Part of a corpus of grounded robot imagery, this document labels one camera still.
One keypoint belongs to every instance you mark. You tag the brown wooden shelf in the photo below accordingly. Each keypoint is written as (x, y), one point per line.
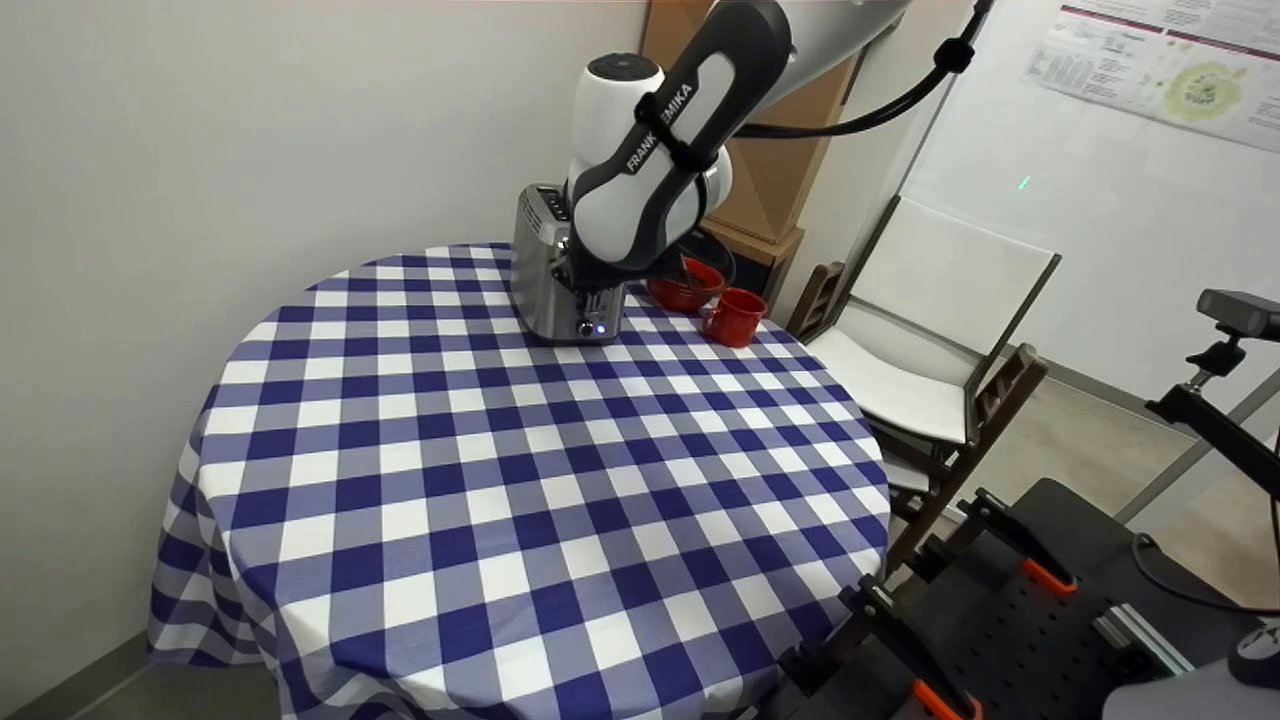
(775, 170)

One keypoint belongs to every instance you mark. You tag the white folding chair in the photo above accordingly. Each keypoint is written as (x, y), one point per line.
(930, 330)

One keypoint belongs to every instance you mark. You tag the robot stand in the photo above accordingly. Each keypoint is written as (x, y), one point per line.
(1010, 640)

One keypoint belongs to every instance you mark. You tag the whiteboard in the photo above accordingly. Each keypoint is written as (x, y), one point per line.
(1100, 230)

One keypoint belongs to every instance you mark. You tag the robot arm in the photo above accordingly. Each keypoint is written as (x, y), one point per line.
(640, 170)

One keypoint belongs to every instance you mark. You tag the silver toaster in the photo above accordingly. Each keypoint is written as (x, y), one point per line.
(545, 280)

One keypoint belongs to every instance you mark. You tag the red mug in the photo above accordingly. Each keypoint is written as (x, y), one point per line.
(738, 318)

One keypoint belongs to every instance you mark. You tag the blue white checkered tablecloth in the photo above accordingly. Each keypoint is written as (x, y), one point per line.
(520, 500)

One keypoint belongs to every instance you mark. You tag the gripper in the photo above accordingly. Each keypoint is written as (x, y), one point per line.
(640, 272)

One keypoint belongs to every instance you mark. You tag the red bowl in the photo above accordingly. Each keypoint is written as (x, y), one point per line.
(680, 292)

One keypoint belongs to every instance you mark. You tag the black orange clamp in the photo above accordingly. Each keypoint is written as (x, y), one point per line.
(1030, 555)
(905, 655)

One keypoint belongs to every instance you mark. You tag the poster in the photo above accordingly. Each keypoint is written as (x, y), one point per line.
(1190, 70)

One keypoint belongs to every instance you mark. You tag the camera on mount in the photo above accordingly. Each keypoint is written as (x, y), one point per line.
(1235, 420)

